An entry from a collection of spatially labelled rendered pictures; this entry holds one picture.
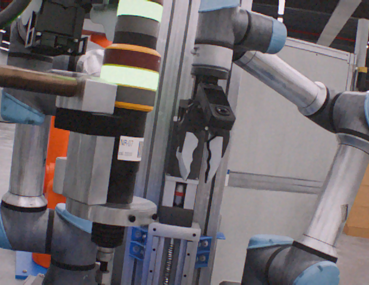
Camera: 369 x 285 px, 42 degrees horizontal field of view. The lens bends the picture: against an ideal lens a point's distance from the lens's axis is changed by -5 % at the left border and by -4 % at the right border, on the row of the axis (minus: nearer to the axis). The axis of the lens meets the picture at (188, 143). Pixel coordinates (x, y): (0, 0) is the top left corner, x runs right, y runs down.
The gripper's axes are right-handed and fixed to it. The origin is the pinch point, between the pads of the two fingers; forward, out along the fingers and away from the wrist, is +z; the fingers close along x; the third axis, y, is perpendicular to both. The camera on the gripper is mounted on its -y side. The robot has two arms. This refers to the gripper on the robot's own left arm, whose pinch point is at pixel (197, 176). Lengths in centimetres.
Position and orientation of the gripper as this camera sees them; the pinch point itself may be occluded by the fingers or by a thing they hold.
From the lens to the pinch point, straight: 94.2
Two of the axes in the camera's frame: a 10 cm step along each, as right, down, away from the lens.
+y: -3.0, -1.0, 9.5
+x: -9.4, -1.2, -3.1
